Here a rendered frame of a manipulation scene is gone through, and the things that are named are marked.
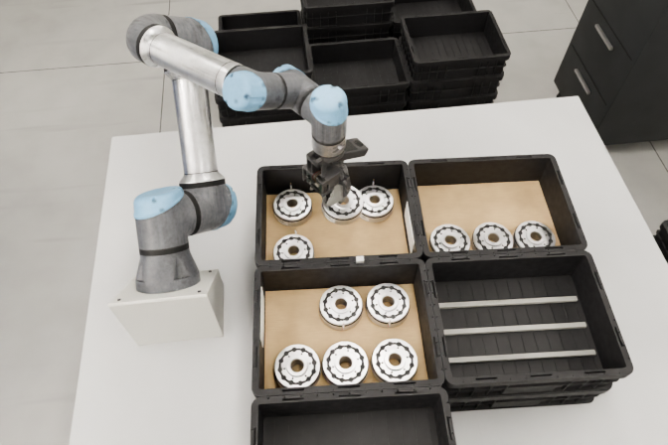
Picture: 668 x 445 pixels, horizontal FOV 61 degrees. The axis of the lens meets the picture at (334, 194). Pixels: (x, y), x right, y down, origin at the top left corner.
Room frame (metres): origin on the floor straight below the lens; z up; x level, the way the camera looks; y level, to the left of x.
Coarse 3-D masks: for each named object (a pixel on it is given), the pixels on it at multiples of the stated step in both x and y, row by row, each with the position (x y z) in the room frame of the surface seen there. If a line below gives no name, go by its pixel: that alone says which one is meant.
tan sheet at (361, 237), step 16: (272, 208) 0.86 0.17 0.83; (320, 208) 0.86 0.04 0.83; (400, 208) 0.87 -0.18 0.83; (272, 224) 0.81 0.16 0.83; (304, 224) 0.81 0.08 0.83; (320, 224) 0.81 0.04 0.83; (336, 224) 0.81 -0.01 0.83; (352, 224) 0.81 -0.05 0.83; (368, 224) 0.81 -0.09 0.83; (384, 224) 0.81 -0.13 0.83; (400, 224) 0.81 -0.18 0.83; (272, 240) 0.76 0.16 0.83; (320, 240) 0.76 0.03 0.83; (336, 240) 0.76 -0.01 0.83; (352, 240) 0.76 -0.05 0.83; (368, 240) 0.76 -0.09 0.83; (384, 240) 0.76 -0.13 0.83; (400, 240) 0.76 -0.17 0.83; (272, 256) 0.71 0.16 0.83; (320, 256) 0.71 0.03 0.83
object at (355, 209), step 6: (354, 192) 0.83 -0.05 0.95; (324, 198) 0.81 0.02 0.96; (354, 198) 0.81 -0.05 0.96; (360, 198) 0.81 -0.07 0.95; (324, 204) 0.79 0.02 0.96; (354, 204) 0.79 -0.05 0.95; (360, 204) 0.79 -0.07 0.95; (330, 210) 0.77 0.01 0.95; (336, 210) 0.77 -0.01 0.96; (342, 210) 0.77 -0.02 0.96; (348, 210) 0.77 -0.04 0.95; (354, 210) 0.78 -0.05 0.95; (360, 210) 0.78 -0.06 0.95; (336, 216) 0.76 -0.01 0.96; (342, 216) 0.76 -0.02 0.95; (348, 216) 0.76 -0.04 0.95; (354, 216) 0.76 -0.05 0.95
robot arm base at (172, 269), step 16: (144, 256) 0.64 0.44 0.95; (160, 256) 0.64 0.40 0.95; (176, 256) 0.65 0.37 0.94; (192, 256) 0.67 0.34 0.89; (144, 272) 0.61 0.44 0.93; (160, 272) 0.61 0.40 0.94; (176, 272) 0.62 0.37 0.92; (192, 272) 0.63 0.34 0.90; (144, 288) 0.58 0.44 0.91; (160, 288) 0.58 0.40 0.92; (176, 288) 0.58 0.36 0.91
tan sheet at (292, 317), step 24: (360, 288) 0.62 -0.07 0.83; (408, 288) 0.63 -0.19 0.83; (288, 312) 0.56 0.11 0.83; (312, 312) 0.56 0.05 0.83; (288, 336) 0.50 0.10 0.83; (312, 336) 0.50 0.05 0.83; (336, 336) 0.50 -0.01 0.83; (360, 336) 0.50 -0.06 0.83; (384, 336) 0.50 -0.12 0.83; (408, 336) 0.50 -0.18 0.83; (264, 360) 0.44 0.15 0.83; (264, 384) 0.39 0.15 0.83
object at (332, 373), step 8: (336, 344) 0.47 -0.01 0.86; (344, 344) 0.47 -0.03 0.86; (352, 344) 0.47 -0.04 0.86; (328, 352) 0.45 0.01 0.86; (336, 352) 0.45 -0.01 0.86; (352, 352) 0.45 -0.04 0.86; (360, 352) 0.45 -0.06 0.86; (328, 360) 0.43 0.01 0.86; (360, 360) 0.43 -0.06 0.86; (328, 368) 0.42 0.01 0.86; (360, 368) 0.42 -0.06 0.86; (328, 376) 0.39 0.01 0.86; (336, 376) 0.40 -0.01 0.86; (344, 376) 0.40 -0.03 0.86; (352, 376) 0.40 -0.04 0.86; (360, 376) 0.40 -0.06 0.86
